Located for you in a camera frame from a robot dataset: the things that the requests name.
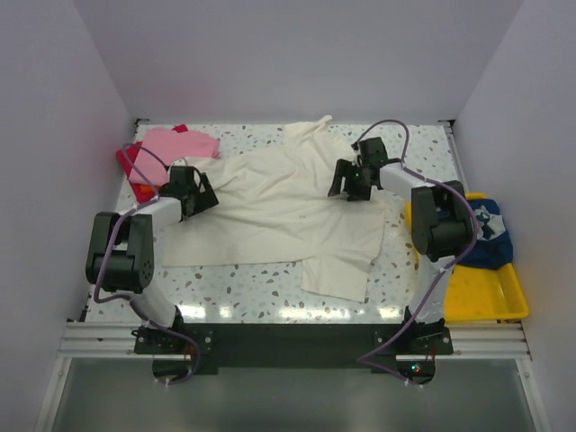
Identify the red folded t shirt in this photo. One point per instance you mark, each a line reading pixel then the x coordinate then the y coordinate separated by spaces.
pixel 128 162

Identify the yellow plastic tray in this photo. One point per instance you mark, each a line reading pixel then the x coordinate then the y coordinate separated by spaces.
pixel 475 294

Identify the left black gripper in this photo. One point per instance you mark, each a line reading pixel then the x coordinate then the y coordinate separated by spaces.
pixel 205 200

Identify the orange folded t shirt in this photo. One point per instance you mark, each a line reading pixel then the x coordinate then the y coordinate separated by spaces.
pixel 142 192

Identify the cream t shirt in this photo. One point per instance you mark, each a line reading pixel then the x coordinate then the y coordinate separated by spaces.
pixel 274 207

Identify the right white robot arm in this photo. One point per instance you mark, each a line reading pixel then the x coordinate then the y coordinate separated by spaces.
pixel 443 227

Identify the aluminium frame rail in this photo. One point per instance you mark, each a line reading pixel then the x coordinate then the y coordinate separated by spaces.
pixel 494 340

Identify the navy blue t shirt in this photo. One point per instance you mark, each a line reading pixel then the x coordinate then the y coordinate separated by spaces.
pixel 493 248

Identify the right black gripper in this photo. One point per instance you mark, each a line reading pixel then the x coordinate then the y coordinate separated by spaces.
pixel 345 169

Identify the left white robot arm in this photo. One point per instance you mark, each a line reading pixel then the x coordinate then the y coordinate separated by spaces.
pixel 120 262

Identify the pink folded t shirt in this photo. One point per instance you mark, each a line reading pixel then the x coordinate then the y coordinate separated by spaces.
pixel 203 146

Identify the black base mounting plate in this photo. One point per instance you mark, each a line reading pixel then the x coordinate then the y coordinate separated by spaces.
pixel 206 348

